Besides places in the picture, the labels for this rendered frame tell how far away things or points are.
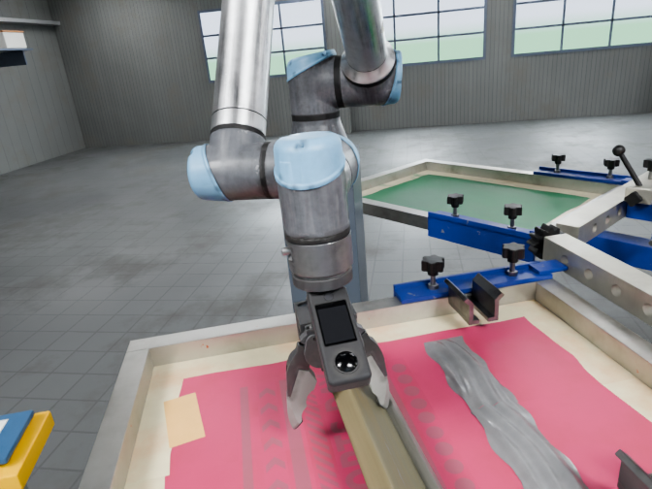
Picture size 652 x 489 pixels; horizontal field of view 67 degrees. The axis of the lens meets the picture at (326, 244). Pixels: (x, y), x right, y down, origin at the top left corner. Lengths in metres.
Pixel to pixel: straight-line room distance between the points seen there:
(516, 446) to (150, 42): 10.41
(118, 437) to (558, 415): 0.58
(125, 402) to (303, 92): 0.73
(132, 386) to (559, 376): 0.63
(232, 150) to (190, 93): 9.85
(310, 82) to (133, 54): 9.87
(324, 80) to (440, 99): 8.50
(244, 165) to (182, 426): 0.38
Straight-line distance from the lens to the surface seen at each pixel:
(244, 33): 0.72
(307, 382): 0.61
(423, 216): 1.37
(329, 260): 0.53
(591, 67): 10.04
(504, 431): 0.71
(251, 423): 0.74
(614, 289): 0.96
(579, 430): 0.74
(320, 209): 0.51
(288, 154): 0.50
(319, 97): 1.15
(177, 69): 10.55
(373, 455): 0.56
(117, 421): 0.75
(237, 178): 0.63
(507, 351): 0.86
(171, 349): 0.89
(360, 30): 0.98
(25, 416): 0.88
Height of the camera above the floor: 1.42
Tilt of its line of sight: 21 degrees down
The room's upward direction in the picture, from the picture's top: 5 degrees counter-clockwise
